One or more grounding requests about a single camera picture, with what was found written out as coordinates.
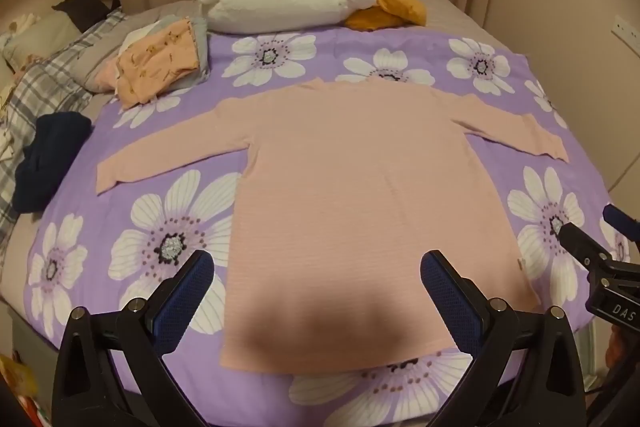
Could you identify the beige pillow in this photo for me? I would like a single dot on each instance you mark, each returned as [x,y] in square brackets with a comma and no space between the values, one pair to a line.
[40,39]

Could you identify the navy cloth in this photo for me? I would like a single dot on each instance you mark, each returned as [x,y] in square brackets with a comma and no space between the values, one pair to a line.
[47,162]

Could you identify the peach printed folded cloth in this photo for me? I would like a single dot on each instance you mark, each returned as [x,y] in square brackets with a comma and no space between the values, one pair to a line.
[150,67]

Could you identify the plaid bedding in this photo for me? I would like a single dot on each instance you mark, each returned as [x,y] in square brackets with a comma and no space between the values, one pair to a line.
[45,82]

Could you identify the purple floral blanket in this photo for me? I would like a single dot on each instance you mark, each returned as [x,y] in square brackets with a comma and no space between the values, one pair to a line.
[325,57]

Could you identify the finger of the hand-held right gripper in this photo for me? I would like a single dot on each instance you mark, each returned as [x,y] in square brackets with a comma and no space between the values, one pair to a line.
[620,218]
[582,243]

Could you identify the pink long-sleeve shirt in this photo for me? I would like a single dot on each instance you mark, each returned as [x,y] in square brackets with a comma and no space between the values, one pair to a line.
[360,167]

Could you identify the dark brown cloth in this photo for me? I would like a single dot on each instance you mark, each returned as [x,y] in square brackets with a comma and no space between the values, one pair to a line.
[85,9]

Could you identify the grey folded cloth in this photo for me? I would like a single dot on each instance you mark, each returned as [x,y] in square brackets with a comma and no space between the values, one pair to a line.
[199,37]

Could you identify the yellow packet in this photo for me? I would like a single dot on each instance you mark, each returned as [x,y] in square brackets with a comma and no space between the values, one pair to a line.
[17,377]

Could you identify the white wall socket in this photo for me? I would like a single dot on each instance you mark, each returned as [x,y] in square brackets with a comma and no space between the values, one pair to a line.
[627,29]

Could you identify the white folded cloth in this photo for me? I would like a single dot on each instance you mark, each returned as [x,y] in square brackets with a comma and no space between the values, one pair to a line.
[135,39]

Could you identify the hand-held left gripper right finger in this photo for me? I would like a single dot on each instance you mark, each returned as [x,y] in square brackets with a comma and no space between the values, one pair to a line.
[445,287]

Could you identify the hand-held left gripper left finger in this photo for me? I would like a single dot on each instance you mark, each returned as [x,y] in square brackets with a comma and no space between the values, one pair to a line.
[186,287]

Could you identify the orange plush cloth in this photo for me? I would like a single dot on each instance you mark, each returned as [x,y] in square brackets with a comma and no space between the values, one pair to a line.
[395,9]

